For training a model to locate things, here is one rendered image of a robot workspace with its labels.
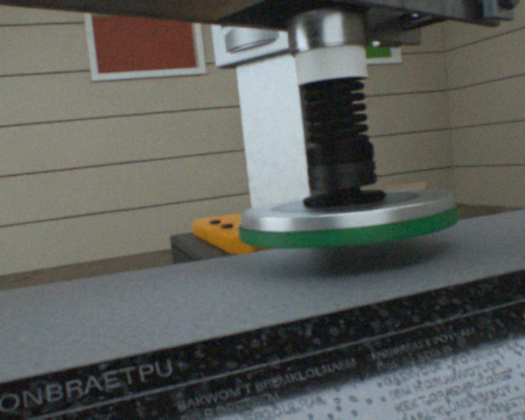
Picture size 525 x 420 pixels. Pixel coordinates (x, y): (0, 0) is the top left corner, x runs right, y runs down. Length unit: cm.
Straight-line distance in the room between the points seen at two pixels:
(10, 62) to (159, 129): 164
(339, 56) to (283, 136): 80
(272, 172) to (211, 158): 540
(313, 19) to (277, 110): 81
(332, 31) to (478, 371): 32
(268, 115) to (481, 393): 105
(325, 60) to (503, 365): 31
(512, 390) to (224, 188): 645
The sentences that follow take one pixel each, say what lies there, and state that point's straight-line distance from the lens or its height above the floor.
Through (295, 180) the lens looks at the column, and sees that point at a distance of 136.
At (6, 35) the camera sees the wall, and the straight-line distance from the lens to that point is 671.
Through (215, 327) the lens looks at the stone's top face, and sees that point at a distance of 42.
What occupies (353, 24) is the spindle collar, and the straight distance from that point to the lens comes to 59.
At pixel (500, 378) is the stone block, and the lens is 46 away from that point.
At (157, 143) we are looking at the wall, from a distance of 667.
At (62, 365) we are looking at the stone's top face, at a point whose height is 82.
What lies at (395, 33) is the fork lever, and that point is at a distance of 80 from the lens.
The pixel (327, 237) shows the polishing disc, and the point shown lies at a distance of 51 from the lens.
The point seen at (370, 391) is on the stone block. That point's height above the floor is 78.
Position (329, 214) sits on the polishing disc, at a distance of 51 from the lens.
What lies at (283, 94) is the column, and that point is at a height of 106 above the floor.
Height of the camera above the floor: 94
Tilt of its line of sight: 5 degrees down
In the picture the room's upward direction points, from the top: 6 degrees counter-clockwise
